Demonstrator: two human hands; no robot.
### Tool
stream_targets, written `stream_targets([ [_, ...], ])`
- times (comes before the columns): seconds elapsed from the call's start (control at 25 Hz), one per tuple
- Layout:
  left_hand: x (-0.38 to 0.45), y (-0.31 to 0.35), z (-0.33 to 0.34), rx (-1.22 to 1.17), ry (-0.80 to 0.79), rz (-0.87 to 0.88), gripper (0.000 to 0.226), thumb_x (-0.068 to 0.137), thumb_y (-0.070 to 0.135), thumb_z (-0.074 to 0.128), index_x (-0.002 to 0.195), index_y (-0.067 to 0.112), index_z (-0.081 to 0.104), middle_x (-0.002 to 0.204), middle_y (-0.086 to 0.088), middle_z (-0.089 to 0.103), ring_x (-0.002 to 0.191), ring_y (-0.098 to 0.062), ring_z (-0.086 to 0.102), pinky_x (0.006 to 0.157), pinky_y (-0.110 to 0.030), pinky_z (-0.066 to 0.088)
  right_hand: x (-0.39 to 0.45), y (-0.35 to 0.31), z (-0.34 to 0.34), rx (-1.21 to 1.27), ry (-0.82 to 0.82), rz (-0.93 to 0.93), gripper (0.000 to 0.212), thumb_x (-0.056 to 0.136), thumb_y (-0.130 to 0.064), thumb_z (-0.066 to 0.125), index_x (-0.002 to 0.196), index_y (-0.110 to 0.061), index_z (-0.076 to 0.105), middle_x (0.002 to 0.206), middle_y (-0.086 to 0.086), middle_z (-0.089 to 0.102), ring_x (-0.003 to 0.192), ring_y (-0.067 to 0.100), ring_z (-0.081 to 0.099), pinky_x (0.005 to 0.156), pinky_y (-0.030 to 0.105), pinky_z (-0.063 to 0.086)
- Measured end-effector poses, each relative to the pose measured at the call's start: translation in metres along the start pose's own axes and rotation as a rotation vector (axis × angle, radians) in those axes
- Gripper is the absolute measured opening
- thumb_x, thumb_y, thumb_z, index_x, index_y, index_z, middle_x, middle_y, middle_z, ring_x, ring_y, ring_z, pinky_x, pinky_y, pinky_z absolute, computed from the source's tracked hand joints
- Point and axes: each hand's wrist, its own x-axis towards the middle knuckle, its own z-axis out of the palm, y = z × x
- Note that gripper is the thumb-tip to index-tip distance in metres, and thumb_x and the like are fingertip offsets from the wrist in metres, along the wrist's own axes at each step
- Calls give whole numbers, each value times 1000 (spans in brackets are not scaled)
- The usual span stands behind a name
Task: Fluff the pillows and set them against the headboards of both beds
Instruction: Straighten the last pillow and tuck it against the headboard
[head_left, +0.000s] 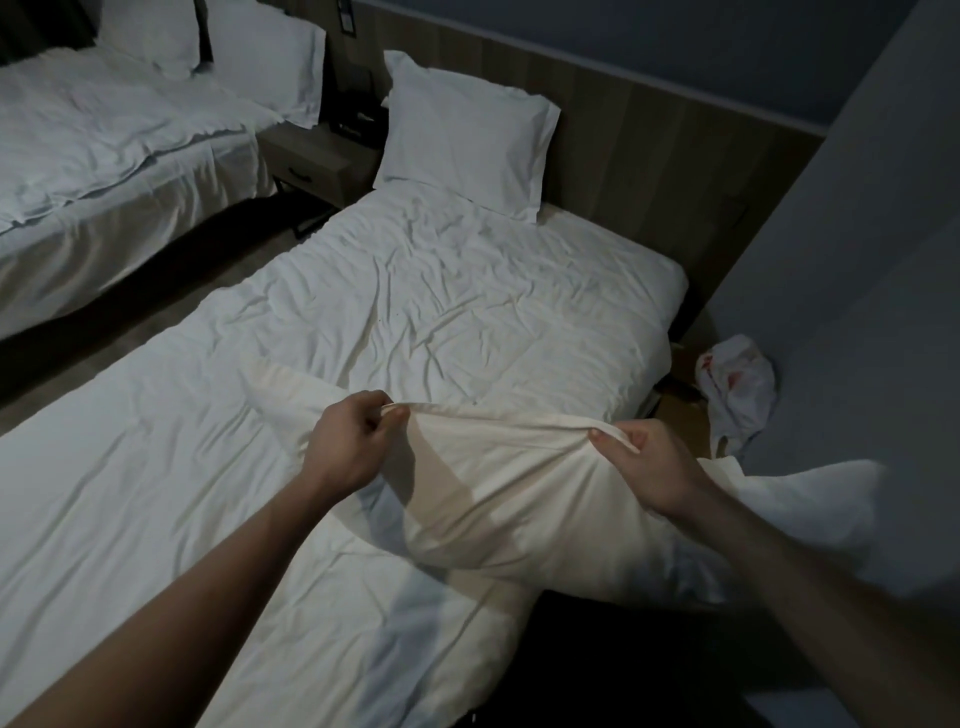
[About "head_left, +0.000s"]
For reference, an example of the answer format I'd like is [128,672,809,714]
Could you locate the black tissue box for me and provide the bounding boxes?
[329,63,389,142]

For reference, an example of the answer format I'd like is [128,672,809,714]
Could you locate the person's right hand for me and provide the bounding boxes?
[588,418,712,523]

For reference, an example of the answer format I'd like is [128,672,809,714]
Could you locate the white neighbouring bed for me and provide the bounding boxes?
[0,179,690,728]

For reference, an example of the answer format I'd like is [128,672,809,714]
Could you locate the person's right forearm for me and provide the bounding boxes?
[674,483,960,728]

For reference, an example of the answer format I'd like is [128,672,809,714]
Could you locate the person's left hand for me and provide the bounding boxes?
[299,389,412,505]

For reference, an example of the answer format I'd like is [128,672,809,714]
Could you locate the white bag with red print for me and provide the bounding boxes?
[693,333,779,460]

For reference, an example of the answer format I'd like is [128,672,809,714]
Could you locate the person's black trousers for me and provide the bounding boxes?
[468,588,774,728]

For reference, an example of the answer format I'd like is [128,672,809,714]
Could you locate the cardboard box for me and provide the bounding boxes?
[650,341,714,460]

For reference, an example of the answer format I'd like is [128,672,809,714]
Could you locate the wooden nightstand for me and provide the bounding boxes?
[257,119,384,240]

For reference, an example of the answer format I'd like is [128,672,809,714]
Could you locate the person's left forearm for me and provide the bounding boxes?
[7,472,339,728]

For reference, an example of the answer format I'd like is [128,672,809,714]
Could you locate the dark curtain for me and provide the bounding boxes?
[0,0,99,67]

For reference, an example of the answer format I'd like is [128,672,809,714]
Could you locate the white pillow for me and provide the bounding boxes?
[238,358,888,610]
[372,50,562,225]
[203,0,328,130]
[95,0,204,80]

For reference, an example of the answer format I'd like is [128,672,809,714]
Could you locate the wooden headboard with ledge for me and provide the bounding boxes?
[258,0,826,316]

